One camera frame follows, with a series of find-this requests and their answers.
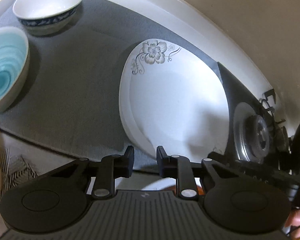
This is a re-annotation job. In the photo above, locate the black gas stove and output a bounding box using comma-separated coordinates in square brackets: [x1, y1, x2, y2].
[218, 63, 300, 174]

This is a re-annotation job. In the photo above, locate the light blue glazed bowl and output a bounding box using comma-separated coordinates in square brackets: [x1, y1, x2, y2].
[0, 27, 30, 112]

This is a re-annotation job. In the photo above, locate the person's right hand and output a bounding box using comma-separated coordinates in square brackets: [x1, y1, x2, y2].
[285, 209, 300, 239]

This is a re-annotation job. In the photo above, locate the square white floral plate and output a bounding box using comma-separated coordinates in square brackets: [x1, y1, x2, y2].
[119, 38, 230, 163]

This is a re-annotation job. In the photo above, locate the brown round plate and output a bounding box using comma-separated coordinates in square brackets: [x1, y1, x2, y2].
[171, 183, 207, 197]

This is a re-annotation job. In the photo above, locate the white patterned placemat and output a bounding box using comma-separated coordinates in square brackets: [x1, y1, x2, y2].
[0, 133, 74, 195]

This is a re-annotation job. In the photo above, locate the white bowl blue pattern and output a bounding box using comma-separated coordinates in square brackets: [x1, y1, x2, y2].
[12, 0, 83, 36]

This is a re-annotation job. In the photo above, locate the grey felt mat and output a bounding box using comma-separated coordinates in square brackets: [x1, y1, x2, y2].
[0, 0, 220, 171]

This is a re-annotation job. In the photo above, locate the gas burner ring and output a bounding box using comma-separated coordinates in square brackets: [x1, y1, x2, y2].
[232, 101, 271, 162]

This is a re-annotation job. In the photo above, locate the black pot support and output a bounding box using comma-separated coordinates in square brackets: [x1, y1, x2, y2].
[259, 88, 287, 140]

